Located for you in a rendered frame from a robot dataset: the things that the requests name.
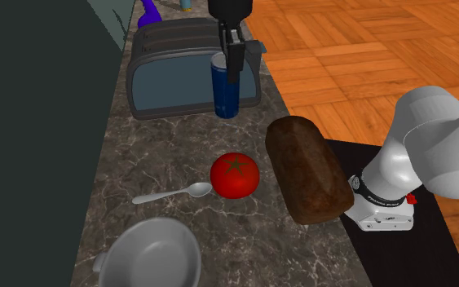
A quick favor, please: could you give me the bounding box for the red tomato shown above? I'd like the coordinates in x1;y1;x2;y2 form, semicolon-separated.
209;152;262;200

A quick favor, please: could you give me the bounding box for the grey metal bowl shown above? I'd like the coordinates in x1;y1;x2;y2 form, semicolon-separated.
92;216;203;287

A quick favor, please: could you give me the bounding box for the silver spoon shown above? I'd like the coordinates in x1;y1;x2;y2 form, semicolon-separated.
131;181;214;205

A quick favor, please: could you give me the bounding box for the blue can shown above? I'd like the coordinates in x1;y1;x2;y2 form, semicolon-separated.
210;51;241;120

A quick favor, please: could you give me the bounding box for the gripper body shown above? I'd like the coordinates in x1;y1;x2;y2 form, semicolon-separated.
207;0;254;29

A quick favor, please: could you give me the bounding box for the brown bread loaf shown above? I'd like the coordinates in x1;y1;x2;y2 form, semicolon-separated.
264;115;355;227

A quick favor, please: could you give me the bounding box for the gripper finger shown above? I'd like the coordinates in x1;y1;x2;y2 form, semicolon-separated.
217;20;231;60
226;27;247;85

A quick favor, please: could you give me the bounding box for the purple curved object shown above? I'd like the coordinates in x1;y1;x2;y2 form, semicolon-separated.
137;0;163;29

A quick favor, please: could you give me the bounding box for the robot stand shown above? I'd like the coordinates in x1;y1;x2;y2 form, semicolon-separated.
323;138;459;287

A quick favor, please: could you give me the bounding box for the dark grey toaster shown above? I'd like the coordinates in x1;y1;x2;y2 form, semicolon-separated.
125;17;268;121

